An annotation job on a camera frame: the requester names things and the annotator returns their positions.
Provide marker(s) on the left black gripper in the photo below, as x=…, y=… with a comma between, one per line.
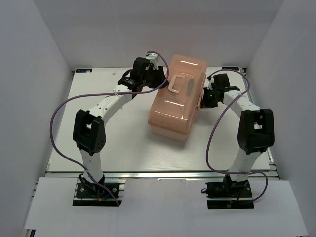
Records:
x=161, y=78

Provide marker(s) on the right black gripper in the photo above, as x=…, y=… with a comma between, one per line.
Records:
x=204, y=103

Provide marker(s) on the pink plastic toolbox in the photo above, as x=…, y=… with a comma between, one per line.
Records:
x=174, y=108

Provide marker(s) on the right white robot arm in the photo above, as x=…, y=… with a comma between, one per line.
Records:
x=255, y=130

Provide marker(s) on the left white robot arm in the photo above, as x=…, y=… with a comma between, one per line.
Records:
x=89, y=129

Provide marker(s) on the right blue label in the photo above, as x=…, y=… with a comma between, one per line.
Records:
x=231, y=68

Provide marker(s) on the blue label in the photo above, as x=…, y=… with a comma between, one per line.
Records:
x=231, y=68
x=83, y=70

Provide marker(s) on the left blue label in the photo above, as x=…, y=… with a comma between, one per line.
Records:
x=83, y=70

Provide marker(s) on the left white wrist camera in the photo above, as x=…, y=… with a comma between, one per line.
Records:
x=153, y=58

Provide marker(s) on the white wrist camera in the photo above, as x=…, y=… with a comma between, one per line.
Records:
x=211, y=82
x=153, y=58

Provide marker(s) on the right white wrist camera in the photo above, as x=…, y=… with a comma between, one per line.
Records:
x=211, y=82

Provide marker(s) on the aluminium front rail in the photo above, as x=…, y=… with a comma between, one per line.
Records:
x=125, y=175

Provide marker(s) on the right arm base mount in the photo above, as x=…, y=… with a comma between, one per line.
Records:
x=219, y=197

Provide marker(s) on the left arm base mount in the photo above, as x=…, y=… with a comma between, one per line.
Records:
x=86, y=197

